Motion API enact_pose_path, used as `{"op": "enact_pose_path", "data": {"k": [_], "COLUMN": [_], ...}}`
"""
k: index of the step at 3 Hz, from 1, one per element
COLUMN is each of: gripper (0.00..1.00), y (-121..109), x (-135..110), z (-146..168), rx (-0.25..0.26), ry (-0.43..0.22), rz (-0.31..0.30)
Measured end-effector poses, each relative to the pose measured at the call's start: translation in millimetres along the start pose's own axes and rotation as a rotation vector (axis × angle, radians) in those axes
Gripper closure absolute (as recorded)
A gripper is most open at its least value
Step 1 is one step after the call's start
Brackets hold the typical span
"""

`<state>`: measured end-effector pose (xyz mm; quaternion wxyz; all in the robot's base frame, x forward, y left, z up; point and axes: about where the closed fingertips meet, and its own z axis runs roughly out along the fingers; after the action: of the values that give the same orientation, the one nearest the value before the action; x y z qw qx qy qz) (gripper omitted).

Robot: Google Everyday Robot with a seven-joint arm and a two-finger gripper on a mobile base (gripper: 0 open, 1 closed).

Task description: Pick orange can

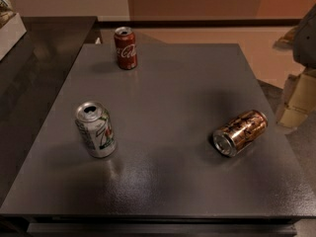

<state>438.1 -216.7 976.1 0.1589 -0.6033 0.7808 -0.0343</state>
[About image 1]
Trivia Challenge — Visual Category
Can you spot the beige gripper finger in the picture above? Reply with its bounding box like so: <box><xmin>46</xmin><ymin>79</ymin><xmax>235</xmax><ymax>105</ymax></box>
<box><xmin>278</xmin><ymin>68</ymin><xmax>316</xmax><ymax>128</ymax></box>
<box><xmin>274</xmin><ymin>26</ymin><xmax>298</xmax><ymax>49</ymax></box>

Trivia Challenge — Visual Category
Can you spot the orange patterned soda can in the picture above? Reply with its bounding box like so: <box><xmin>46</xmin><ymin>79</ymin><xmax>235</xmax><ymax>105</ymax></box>
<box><xmin>212</xmin><ymin>110</ymin><xmax>268</xmax><ymax>157</ymax></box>

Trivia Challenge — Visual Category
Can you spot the red Coca-Cola can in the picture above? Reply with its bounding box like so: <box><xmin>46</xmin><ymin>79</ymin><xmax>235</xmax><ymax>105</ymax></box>
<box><xmin>114</xmin><ymin>27</ymin><xmax>137</xmax><ymax>70</ymax></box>

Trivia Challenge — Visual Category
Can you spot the white 7up can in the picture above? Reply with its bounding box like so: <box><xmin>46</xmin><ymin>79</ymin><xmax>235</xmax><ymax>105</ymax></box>
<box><xmin>75</xmin><ymin>101</ymin><xmax>117</xmax><ymax>158</ymax></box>

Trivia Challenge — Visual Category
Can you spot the dark side table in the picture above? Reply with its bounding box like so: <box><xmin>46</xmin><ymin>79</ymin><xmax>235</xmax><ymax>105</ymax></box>
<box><xmin>0</xmin><ymin>16</ymin><xmax>97</xmax><ymax>204</ymax></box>

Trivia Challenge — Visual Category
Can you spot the white box with items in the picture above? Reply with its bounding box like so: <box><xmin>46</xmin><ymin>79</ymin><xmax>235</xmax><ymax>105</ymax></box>
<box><xmin>0</xmin><ymin>0</ymin><xmax>27</xmax><ymax>60</ymax></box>

